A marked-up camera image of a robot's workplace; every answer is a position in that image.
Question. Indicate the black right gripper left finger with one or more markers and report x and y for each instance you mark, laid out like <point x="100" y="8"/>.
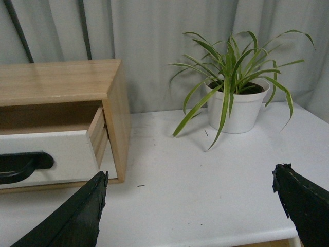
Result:
<point x="76" y="221"/>

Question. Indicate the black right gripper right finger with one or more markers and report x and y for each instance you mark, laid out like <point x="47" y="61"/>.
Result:
<point x="305" y="203"/>

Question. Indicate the white drawer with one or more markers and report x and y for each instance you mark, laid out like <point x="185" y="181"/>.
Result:
<point x="73" y="136"/>

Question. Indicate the wooden drawer cabinet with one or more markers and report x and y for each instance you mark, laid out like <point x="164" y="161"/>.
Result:
<point x="101" y="81"/>

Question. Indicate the white plant pot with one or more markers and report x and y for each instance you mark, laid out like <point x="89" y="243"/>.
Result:
<point x="242" y="117"/>

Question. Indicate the green spider plant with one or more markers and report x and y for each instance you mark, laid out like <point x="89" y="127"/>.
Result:
<point x="229" y="69"/>

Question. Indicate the black drawer handle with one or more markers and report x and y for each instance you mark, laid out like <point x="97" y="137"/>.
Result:
<point x="17" y="167"/>

